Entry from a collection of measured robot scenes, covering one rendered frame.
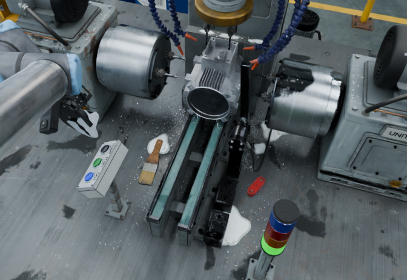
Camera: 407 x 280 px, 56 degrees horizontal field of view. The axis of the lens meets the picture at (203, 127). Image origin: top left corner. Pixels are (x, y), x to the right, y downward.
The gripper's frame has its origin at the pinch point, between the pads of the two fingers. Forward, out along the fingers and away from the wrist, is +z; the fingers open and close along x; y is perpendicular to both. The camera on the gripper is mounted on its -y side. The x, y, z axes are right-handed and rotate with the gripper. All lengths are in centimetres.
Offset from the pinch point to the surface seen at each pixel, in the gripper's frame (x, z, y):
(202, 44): -14, 11, 51
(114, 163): -3.4, 8.8, -3.7
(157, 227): -5.7, 32.2, -10.8
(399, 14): -56, 169, 283
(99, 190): -3.5, 8.4, -12.9
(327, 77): -55, 29, 40
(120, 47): 4.1, -6.4, 35.2
